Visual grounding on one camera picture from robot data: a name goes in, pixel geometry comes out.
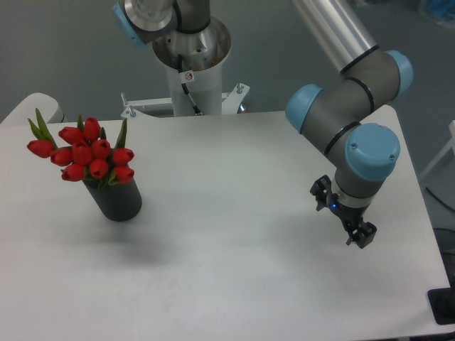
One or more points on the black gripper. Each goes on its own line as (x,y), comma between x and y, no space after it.
(359,232)

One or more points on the white rounded side table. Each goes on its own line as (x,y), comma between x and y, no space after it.
(26,109)

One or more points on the red tulip bouquet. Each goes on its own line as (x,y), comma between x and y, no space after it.
(88,156)

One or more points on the black device at table edge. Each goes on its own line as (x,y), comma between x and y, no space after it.
(442,304)

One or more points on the blue translucent object top right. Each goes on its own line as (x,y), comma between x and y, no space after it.
(438,11)

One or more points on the white frame at right edge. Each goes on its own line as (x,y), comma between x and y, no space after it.
(444,155)

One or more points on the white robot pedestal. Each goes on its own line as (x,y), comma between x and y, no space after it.
(194,68)

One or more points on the dark grey ribbed vase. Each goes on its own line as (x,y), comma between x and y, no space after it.
(119,203)

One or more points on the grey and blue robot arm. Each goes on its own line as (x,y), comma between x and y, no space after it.
(333,120)

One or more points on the white metal base frame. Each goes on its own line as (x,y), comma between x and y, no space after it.
(232,103)

